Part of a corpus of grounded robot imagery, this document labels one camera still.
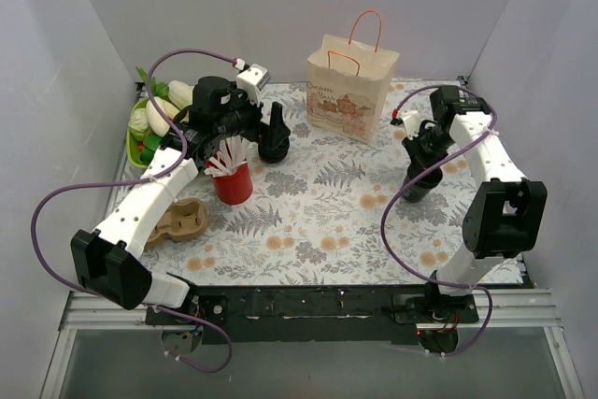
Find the stack of dark plastic cups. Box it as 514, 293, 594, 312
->
403, 169, 443, 204

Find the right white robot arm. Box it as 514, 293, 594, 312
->
392, 85, 548, 322

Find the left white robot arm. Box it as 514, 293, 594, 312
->
71, 65, 291, 324

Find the paper takeout bag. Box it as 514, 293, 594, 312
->
306, 34, 400, 144

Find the red straw holder cup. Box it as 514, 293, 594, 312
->
211, 164, 253, 206

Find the toy napa cabbage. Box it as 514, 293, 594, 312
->
168, 80, 193, 109

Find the floral table mat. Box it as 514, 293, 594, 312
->
140, 80, 477, 286

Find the white toy radish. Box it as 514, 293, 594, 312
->
146, 97, 170, 137

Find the green toy cabbage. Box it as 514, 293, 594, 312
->
128, 108, 151, 142

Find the green vegetable basket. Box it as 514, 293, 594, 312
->
126, 95, 162, 168

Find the brown cardboard cup carrier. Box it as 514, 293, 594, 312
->
145, 198, 209, 249

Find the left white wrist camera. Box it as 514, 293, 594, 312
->
236, 64, 271, 106

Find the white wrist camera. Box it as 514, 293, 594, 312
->
391, 108, 421, 139
236, 64, 271, 106

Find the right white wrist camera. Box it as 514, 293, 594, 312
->
391, 108, 421, 139

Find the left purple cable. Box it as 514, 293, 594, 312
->
30, 48, 247, 374

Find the aluminium rail frame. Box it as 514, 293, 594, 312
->
41, 289, 584, 398

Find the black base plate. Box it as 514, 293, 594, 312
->
144, 284, 479, 347

